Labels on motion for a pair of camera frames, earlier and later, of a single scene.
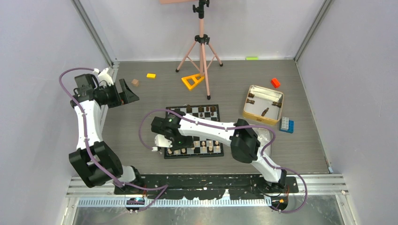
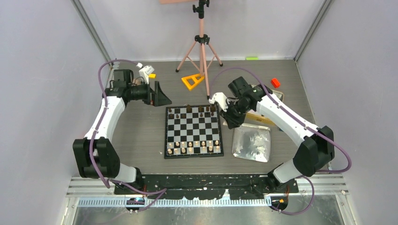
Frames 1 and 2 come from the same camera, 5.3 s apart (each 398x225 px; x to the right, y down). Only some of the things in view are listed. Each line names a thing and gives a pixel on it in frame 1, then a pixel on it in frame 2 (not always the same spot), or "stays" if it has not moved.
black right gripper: (189, 143) → (232, 122)
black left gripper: (126, 96) → (160, 99)
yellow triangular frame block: (192, 80) stays
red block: (275, 83) stays
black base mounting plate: (210, 186) stays
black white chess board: (202, 147) stays
